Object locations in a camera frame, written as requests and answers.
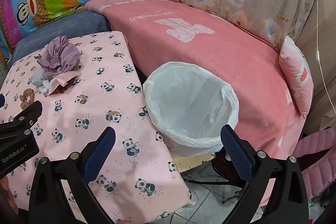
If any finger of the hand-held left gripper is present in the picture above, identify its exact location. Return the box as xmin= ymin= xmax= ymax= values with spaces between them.
xmin=0 ymin=101 xmax=43 ymax=147

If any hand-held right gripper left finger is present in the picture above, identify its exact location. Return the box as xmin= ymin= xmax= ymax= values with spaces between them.
xmin=28 ymin=126 xmax=117 ymax=224

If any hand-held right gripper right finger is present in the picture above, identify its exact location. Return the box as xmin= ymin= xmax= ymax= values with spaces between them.
xmin=221 ymin=125 xmax=309 ymax=224

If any grey drawstring pouch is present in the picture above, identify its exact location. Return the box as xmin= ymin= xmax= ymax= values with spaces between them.
xmin=31 ymin=68 xmax=46 ymax=85

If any white plastic bag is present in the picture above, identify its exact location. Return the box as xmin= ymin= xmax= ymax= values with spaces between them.
xmin=142 ymin=61 xmax=240 ymax=157

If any brown scrunchie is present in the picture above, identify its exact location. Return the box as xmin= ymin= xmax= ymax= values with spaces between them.
xmin=20 ymin=89 xmax=36 ymax=109

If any crumpled white tissue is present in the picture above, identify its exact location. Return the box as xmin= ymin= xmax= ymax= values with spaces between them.
xmin=35 ymin=78 xmax=53 ymax=94

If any pinkish beige cloth piece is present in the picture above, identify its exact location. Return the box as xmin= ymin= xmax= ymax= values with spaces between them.
xmin=45 ymin=70 xmax=82 ymax=96

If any pink panda print cloth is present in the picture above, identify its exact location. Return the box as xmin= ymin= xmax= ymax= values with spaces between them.
xmin=0 ymin=31 xmax=193 ymax=224

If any crumpled purple cloth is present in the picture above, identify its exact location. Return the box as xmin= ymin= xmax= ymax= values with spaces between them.
xmin=37 ymin=35 xmax=81 ymax=80

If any pink quilted jacket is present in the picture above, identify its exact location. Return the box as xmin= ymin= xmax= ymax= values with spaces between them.
xmin=293 ymin=127 xmax=336 ymax=201

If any small pink pillow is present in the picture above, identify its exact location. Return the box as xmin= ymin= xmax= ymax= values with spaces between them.
xmin=279 ymin=35 xmax=315 ymax=119

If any pink bear print blanket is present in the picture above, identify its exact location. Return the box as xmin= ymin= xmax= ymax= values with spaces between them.
xmin=84 ymin=0 xmax=313 ymax=203

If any blue sofa cushion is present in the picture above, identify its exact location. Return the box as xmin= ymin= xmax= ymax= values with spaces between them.
xmin=7 ymin=11 xmax=112 ymax=69

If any white cable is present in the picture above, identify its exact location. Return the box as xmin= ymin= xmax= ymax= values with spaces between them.
xmin=310 ymin=0 xmax=332 ymax=113

